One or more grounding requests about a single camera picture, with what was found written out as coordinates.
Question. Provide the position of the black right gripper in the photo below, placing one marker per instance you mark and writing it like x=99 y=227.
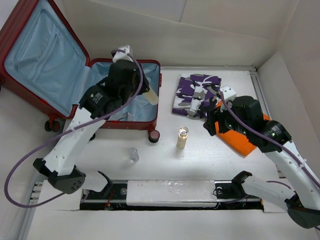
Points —
x=214 y=115

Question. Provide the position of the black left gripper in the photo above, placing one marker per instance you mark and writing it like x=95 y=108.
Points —
x=144 y=88

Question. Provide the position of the orange garment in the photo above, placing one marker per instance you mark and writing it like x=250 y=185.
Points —
x=233 y=139

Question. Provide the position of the yellowish gold-cap bottle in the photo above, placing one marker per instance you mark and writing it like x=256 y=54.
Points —
x=151 y=96

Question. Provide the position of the cream lotion bottle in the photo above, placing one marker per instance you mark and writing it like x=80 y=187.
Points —
x=182 y=137

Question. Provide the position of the clear plastic bottle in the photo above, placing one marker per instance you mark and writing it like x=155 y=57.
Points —
x=133 y=154

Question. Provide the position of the red hard-shell suitcase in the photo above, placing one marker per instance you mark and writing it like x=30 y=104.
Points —
x=44 y=62

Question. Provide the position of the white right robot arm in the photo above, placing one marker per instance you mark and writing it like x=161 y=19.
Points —
x=302 y=201

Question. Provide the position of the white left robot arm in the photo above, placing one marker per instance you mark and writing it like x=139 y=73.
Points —
x=59 y=166

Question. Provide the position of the purple camouflage folded garment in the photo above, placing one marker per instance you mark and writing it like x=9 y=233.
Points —
x=196 y=94

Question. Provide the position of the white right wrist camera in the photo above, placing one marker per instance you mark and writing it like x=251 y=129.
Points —
x=229 y=93

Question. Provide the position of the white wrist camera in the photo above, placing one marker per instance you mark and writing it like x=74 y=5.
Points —
x=229 y=93
x=122 y=53

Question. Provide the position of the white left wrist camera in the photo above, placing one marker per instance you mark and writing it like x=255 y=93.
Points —
x=122 y=53

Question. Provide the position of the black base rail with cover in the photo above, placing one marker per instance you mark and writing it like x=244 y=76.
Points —
x=168 y=195

